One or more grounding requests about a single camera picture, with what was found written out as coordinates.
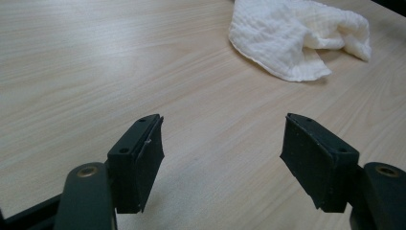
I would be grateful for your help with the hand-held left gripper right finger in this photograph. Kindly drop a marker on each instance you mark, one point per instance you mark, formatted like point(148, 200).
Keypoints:
point(314, 163)

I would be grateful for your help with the white cloth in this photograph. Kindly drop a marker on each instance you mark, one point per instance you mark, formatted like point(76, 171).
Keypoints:
point(287, 35)

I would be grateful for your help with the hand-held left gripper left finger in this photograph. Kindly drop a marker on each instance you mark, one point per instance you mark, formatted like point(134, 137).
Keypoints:
point(135, 166)

